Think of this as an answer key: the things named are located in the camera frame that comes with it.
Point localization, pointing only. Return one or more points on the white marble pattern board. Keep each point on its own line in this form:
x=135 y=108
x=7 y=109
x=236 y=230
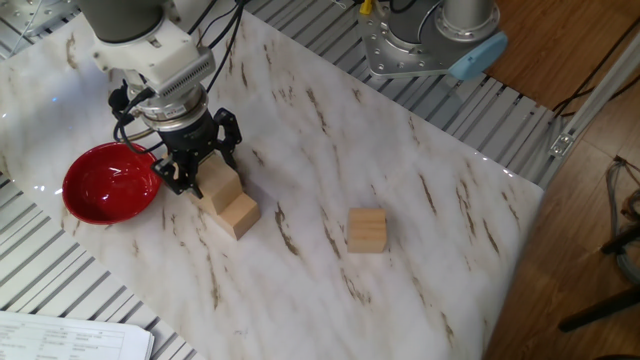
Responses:
x=350 y=150

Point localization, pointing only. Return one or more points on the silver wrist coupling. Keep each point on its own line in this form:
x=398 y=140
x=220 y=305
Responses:
x=172 y=112

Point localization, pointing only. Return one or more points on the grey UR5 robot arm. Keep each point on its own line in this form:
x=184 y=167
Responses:
x=125 y=20

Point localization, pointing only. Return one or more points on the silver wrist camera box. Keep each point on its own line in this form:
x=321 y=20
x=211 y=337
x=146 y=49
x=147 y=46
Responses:
x=190 y=75

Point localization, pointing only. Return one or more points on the black chair base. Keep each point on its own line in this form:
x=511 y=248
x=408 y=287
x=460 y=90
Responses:
x=600 y=310

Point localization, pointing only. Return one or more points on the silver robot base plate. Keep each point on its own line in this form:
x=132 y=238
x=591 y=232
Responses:
x=385 y=55

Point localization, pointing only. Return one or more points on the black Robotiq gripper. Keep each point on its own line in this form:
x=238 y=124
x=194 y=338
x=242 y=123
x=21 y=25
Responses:
x=190 y=135

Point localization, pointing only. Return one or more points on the light wooden cube block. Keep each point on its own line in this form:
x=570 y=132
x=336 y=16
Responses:
x=240 y=217
x=205 y=206
x=220 y=182
x=367 y=230

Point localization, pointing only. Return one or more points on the red glossy bowl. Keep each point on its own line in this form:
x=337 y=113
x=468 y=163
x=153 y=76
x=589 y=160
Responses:
x=107 y=185

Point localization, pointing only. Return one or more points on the white printed paper stack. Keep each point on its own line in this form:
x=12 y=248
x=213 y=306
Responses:
x=60 y=340

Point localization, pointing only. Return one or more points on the aluminium frame profile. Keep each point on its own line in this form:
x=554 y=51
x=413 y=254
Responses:
x=595 y=97

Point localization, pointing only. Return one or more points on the yellow plastic clip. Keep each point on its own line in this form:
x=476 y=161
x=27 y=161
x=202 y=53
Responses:
x=366 y=6

